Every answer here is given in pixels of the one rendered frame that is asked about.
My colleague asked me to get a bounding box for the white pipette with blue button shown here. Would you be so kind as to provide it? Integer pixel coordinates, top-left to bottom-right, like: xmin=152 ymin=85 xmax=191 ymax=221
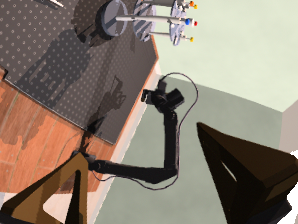
xmin=121 ymin=16 xmax=189 ymax=25

